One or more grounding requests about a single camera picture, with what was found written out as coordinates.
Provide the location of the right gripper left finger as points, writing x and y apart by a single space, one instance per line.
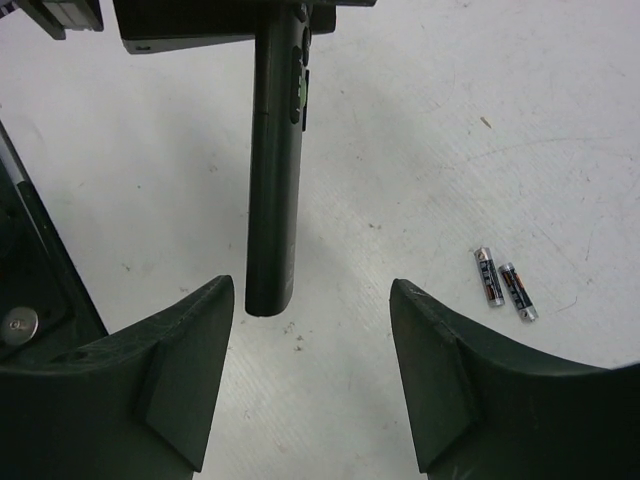
137 404

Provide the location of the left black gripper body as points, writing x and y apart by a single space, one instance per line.
147 27

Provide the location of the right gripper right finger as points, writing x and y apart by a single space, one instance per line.
483 406

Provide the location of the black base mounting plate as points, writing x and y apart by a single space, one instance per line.
46 309

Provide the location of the black remote control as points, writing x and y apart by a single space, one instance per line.
280 92

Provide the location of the black AAA battery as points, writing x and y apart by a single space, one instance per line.
518 294
488 274

